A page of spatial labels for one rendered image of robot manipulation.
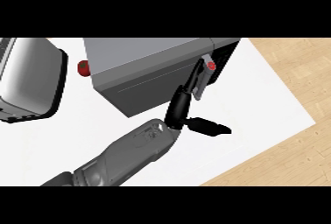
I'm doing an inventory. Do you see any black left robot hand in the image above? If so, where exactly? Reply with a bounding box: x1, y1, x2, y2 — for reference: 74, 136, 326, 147
163, 58, 234, 137

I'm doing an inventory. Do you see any dark grey microwave door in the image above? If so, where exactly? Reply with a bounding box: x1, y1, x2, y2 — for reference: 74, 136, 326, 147
91, 57, 204, 118

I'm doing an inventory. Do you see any grey microwave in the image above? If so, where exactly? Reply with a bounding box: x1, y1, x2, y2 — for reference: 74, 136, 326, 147
83, 38, 243, 118

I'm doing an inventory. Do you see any red tomato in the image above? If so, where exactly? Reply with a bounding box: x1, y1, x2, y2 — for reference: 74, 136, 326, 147
77, 59, 94, 78

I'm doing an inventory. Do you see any silver and black toaster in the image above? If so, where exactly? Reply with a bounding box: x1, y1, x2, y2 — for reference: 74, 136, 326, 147
0, 38, 70, 124

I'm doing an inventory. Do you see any grey microwave door handle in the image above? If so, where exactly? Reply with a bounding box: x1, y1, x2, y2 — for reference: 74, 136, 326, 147
191, 52, 218, 102

